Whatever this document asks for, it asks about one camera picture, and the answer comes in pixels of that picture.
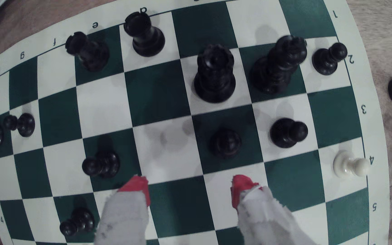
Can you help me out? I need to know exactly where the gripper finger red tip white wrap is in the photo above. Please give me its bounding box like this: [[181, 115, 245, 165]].
[[231, 174, 317, 245], [94, 175, 151, 245]]

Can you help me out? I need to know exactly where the black chess queen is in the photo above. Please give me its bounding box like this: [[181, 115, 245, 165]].
[[193, 44, 237, 103]]

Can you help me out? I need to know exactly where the green and white chess mat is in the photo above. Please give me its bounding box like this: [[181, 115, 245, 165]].
[[0, 0, 392, 245]]

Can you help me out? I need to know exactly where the white chess pawn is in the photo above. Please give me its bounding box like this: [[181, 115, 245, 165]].
[[333, 150, 371, 178]]

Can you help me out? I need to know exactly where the black chess king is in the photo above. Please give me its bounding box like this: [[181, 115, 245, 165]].
[[250, 35, 308, 95]]

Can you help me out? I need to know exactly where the black chess rook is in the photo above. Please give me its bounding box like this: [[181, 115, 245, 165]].
[[65, 31, 110, 73], [123, 11, 166, 58]]

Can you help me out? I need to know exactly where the black pawn on f3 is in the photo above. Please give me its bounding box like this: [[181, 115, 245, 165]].
[[82, 151, 120, 179]]

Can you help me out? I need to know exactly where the black pawn centre board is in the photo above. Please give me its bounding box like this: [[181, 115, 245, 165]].
[[210, 127, 242, 159]]

